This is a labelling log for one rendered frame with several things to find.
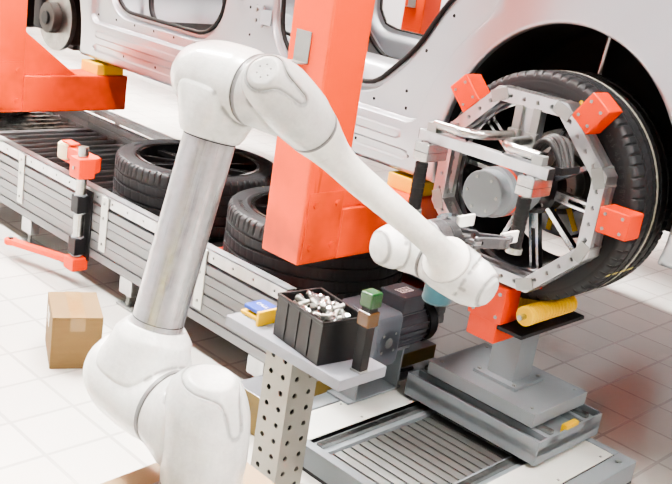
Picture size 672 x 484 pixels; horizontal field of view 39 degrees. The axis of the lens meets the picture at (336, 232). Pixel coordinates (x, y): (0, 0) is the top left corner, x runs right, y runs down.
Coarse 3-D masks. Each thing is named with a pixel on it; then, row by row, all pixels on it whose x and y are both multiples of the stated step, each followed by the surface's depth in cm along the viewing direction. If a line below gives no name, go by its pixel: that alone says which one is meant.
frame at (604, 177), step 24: (504, 96) 265; (528, 96) 260; (552, 96) 260; (456, 120) 278; (480, 120) 277; (576, 144) 251; (600, 144) 252; (456, 168) 285; (600, 168) 247; (432, 192) 286; (600, 192) 248; (600, 240) 255; (504, 264) 277; (552, 264) 260; (576, 264) 255; (528, 288) 266
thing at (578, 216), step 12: (552, 132) 285; (576, 156) 281; (576, 180) 277; (588, 180) 279; (576, 192) 278; (588, 192) 279; (528, 216) 294; (564, 216) 286; (576, 216) 283; (552, 228) 289
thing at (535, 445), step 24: (408, 384) 305; (432, 384) 304; (432, 408) 299; (456, 408) 292; (480, 408) 292; (576, 408) 295; (480, 432) 287; (504, 432) 280; (528, 432) 281; (552, 432) 278; (576, 432) 288; (528, 456) 275; (552, 456) 281
